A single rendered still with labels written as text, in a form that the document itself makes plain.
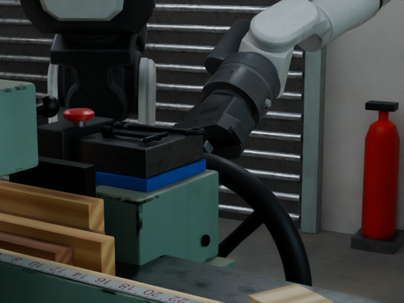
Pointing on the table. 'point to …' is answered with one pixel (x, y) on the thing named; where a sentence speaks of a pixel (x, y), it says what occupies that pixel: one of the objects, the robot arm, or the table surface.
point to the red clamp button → (78, 114)
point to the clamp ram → (59, 177)
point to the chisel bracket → (17, 127)
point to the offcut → (288, 296)
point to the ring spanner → (159, 128)
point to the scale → (94, 280)
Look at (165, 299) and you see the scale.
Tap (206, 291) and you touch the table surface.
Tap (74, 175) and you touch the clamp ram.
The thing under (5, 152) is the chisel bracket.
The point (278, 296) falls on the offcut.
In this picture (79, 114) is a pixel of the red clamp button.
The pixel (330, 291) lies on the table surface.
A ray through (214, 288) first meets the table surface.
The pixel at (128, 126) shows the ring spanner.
